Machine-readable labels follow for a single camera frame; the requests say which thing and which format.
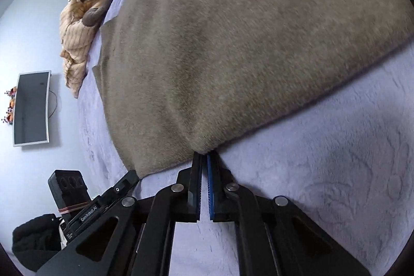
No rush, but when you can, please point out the wall mounted monitor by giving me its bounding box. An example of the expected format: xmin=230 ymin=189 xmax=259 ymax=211
xmin=13 ymin=71 xmax=51 ymax=147

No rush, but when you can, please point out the brown knit sweater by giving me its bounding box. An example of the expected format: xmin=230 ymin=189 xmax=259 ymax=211
xmin=93 ymin=0 xmax=413 ymax=176

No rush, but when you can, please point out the black camera module box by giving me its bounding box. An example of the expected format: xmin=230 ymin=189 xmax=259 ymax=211
xmin=48 ymin=169 xmax=91 ymax=223

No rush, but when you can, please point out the cream striped garment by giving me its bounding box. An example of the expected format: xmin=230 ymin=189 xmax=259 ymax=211
xmin=59 ymin=0 xmax=97 ymax=99

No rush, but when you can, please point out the black clothing heap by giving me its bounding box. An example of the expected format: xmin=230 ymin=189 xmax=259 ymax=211
xmin=12 ymin=214 xmax=62 ymax=272

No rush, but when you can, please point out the lavender embossed bed blanket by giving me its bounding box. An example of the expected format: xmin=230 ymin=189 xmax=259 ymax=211
xmin=79 ymin=0 xmax=413 ymax=275

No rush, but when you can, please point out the colourful wall decoration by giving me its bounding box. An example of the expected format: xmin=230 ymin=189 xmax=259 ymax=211
xmin=2 ymin=86 xmax=17 ymax=125

